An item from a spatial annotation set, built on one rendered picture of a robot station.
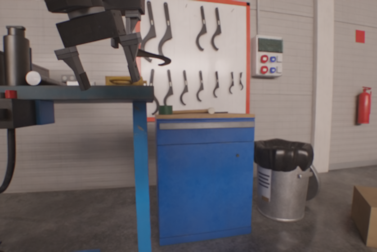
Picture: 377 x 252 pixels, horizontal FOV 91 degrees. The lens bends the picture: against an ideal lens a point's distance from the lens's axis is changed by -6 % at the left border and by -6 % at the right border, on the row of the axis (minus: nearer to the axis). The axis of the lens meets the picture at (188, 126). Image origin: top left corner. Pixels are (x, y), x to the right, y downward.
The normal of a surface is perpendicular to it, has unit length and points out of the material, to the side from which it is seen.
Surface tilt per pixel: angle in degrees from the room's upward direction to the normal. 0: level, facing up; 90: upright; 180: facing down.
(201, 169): 90
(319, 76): 90
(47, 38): 90
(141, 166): 90
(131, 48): 114
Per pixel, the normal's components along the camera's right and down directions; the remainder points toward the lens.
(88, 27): -0.07, 0.48
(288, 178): -0.25, 0.14
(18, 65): 0.70, 0.06
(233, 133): 0.18, 0.08
